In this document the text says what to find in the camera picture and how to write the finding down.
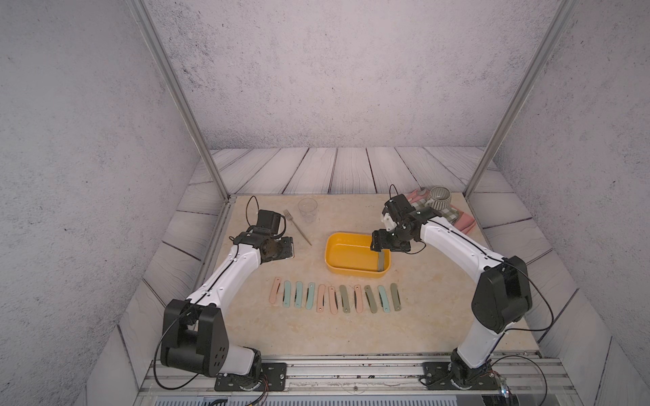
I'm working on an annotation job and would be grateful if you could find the yellow plastic storage box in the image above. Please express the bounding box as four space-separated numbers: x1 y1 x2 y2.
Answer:
324 233 391 278

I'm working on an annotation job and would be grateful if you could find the grey green folding knife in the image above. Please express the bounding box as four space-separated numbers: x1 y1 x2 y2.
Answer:
364 285 378 314

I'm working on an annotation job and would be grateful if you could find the teal folding knife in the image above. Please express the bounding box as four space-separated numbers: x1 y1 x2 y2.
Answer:
377 285 390 313

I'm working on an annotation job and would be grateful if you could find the light blue folding knife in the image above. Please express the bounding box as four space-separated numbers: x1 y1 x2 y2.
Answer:
306 283 316 310

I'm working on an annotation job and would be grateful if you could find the sage folding knife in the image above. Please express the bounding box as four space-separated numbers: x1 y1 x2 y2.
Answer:
390 284 402 311

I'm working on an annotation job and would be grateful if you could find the olive green folding knife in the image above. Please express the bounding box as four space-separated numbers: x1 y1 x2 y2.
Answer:
340 285 350 314

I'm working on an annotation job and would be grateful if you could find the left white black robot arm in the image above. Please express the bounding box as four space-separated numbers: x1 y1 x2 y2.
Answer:
156 231 294 385

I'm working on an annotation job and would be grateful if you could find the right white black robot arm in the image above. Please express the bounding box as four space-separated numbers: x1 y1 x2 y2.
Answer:
370 213 533 388

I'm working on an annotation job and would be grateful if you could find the silver metal fork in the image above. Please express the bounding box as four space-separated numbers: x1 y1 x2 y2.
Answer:
283 210 312 246

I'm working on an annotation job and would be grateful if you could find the clear drinking glass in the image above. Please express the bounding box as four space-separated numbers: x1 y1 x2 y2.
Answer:
298 198 318 223

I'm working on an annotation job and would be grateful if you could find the pink cutting board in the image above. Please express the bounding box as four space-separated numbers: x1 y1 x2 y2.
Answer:
406 188 476 234

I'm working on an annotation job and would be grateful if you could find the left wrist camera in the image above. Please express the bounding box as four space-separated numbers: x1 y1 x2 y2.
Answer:
255 209 286 239

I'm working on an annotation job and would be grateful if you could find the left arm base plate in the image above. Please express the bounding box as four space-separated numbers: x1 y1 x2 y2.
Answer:
214 362 288 393

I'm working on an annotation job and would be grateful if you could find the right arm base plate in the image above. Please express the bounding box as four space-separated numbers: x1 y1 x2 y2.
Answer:
419 361 500 391

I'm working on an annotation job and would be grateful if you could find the aluminium front rail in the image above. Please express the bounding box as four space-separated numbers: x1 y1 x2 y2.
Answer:
135 353 582 405

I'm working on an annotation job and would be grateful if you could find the left aluminium frame post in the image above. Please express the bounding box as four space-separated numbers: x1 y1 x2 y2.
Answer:
127 0 230 201

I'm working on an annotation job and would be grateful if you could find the aluminium frame post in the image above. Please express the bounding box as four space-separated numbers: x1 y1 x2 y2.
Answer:
127 0 230 201
463 0 578 199

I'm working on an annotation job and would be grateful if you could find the right aluminium frame post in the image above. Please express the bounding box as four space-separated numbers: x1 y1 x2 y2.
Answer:
463 0 578 199

